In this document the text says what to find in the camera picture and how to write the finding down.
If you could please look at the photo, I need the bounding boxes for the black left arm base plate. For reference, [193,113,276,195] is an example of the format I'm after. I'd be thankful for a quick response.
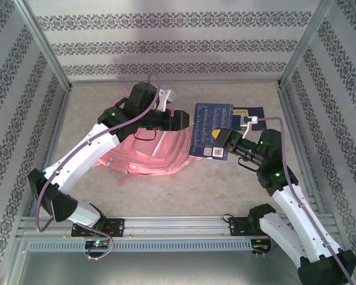
[71,218,126,238]

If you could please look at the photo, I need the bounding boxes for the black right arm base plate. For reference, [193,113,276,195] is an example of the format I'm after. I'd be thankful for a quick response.
[228,216,274,238]

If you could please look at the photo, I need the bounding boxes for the black left gripper wire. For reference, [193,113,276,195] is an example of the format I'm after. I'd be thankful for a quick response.
[132,129,158,143]

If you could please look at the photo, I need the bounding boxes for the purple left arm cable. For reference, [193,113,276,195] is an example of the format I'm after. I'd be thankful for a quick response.
[35,72,166,262]

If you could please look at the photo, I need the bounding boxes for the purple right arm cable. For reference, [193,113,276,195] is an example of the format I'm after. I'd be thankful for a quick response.
[255,116,356,285]

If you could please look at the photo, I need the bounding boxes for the aluminium mounting rail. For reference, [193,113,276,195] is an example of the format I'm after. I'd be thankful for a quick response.
[16,215,338,238]

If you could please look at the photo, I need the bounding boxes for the pink backpack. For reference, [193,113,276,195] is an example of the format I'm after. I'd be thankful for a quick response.
[96,83,204,188]

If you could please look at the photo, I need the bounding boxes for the grey slotted cable duct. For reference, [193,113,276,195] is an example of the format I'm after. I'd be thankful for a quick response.
[26,239,255,253]

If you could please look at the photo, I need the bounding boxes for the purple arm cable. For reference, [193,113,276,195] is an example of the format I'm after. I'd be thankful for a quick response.
[255,116,356,285]
[35,72,166,262]

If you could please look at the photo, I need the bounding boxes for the aluminium frame cross rail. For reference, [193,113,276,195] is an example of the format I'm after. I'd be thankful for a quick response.
[69,77,282,87]

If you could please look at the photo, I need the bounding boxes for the navy blue book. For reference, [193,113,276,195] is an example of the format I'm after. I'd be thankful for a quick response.
[188,102,266,163]

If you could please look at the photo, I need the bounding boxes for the black right gripper wire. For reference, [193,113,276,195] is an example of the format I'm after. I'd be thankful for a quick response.
[237,156,259,173]

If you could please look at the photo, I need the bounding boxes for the aluminium frame side rail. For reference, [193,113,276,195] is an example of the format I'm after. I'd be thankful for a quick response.
[28,87,72,217]
[277,85,326,214]

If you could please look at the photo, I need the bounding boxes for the black gripper wire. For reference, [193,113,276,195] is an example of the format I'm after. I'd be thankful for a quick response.
[237,156,259,173]
[132,129,158,143]

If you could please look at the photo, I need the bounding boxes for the grey metal panel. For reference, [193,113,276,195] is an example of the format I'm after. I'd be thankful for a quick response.
[5,249,356,285]

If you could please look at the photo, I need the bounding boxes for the aluminium frame post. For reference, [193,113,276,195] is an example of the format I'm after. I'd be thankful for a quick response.
[278,0,336,89]
[14,0,72,90]

